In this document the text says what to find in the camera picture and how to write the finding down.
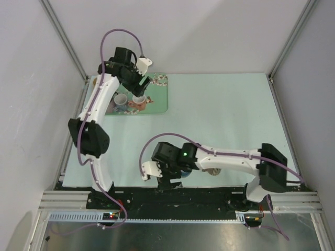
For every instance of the brown striped mug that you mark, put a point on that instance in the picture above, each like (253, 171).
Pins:
(214, 172)

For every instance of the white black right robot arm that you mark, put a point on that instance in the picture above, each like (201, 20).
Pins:
(266, 164)

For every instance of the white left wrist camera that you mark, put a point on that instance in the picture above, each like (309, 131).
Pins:
(143, 64)

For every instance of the aluminium frame post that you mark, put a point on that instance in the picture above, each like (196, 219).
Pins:
(56, 24)
(293, 36)

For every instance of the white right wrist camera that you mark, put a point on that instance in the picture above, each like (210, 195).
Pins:
(150, 168)

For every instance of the dark blue mug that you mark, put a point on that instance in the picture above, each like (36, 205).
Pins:
(185, 174)

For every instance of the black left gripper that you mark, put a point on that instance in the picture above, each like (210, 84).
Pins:
(136, 89)

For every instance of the green floral placemat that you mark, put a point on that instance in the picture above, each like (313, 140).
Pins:
(156, 94)

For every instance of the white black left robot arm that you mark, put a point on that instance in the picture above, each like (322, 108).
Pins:
(86, 130)

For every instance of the right aluminium frame post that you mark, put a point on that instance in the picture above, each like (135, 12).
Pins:
(293, 36)

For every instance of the left aluminium frame post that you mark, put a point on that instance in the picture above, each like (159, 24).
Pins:
(56, 24)

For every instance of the salmon pink mug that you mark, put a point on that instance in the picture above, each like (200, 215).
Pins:
(138, 103)

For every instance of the lilac mug black handle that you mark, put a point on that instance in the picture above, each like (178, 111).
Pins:
(111, 105)

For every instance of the aluminium front rail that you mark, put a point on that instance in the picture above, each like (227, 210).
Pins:
(290, 202)

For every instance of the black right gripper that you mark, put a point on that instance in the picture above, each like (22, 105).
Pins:
(164, 183)

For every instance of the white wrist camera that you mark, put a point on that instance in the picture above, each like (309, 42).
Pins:
(143, 64)
(150, 168)

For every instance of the grey blue small mug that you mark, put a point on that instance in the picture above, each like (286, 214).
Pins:
(120, 103)

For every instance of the grey slotted cable duct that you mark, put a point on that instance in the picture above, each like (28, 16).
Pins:
(107, 217)

